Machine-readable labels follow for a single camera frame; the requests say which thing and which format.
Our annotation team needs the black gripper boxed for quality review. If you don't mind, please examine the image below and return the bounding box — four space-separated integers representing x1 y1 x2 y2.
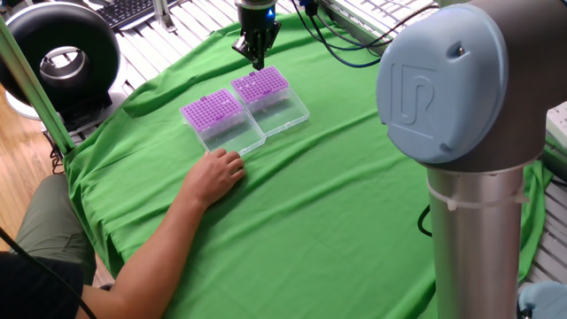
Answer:
231 3 283 72

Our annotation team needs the clear tip box holding tips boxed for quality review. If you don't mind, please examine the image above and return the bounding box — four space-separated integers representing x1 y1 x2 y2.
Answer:
229 65 311 137

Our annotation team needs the clear tip box purple rack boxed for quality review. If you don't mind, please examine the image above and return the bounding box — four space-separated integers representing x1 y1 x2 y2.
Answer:
178 87 268 157

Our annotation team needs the person's bare forearm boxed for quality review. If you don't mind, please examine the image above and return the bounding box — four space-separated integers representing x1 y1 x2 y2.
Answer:
82 188 209 319

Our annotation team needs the person's bare hand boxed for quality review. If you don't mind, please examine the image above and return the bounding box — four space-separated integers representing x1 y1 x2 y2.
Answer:
179 148 247 209

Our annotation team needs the small metal stand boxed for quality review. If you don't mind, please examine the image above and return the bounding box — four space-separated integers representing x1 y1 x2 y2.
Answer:
151 0 178 35

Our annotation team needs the black computer keyboard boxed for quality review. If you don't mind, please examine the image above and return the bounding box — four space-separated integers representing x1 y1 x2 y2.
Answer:
95 0 178 31

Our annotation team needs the green table cloth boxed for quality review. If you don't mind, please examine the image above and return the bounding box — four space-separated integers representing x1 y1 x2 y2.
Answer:
63 11 555 319

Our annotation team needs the olive trousers leg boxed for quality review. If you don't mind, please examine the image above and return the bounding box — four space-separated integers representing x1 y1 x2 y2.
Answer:
4 173 97 284

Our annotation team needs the white power strip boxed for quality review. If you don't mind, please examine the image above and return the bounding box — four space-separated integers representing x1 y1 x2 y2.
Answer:
545 101 567 150

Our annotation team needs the black shirt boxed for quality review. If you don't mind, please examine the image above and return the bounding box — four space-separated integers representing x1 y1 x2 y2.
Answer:
0 254 85 319

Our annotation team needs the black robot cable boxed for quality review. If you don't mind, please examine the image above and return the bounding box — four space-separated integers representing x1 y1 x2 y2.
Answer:
290 0 439 70
300 0 439 70

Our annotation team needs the black ring light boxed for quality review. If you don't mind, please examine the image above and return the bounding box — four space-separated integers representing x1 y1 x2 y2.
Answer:
0 2 129 134

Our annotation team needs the green wrapped frame post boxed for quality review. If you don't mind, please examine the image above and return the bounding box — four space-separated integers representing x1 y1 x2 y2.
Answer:
0 15 76 156

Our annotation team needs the looped black arm cable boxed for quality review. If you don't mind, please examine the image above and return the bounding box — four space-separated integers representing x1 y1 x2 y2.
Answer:
416 204 433 238

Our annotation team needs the thin black cable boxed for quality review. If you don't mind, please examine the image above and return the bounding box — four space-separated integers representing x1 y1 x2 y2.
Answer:
0 225 98 319

